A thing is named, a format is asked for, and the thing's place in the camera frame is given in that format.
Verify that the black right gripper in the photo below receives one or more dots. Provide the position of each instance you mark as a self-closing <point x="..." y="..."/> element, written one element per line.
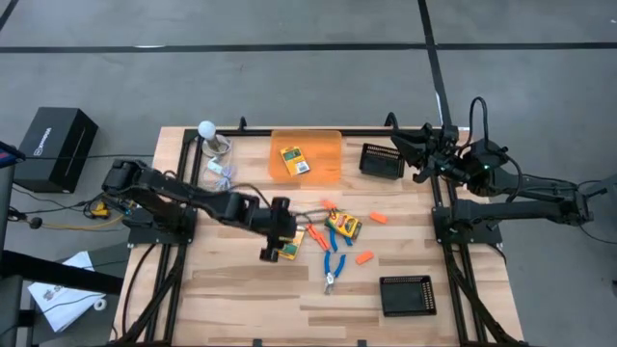
<point x="446" y="161"/>

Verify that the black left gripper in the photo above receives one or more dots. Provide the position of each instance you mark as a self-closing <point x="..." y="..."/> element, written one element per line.
<point x="282" y="219"/>

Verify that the yellow green crayon box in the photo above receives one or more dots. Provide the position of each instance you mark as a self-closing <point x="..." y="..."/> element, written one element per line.
<point x="294" y="250"/>
<point x="343" y="224"/>
<point x="294" y="161"/>

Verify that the black plastic mesh basket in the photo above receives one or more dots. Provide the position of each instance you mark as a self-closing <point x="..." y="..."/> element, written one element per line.
<point x="407" y="296"/>
<point x="381" y="161"/>

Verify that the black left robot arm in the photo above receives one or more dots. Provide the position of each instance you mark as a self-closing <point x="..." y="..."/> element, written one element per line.
<point x="159" y="193"/>

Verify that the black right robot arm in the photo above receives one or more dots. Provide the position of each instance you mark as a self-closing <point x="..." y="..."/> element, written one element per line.
<point x="520" y="209"/>

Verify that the orange translucent plastic bin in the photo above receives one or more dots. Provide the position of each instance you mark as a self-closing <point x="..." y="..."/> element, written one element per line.
<point x="320" y="149"/>

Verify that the white light bulb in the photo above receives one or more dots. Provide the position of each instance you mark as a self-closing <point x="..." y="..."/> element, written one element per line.
<point x="207" y="129"/>

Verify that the yellow connector plug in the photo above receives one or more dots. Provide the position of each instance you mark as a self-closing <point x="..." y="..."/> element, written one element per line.
<point x="100" y="210"/>

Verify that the white tape roll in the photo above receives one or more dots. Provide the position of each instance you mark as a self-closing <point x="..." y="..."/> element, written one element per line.
<point x="96" y="304"/>

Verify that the grey metal stand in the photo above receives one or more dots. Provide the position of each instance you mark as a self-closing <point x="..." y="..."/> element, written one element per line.
<point x="608" y="185"/>

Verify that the white paper sheets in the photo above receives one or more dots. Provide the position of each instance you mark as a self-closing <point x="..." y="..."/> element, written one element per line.
<point x="62" y="303"/>

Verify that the black round plug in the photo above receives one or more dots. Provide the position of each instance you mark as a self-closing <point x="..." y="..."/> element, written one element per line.
<point x="35" y="222"/>

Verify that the black cardboard box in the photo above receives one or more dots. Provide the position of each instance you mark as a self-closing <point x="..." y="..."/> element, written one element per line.
<point x="55" y="144"/>

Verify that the dark device with red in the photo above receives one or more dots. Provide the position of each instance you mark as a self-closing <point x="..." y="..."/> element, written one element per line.
<point x="7" y="155"/>

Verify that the black aluminium table frame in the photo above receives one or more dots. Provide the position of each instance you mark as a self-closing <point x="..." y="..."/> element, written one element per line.
<point x="250" y="132"/>

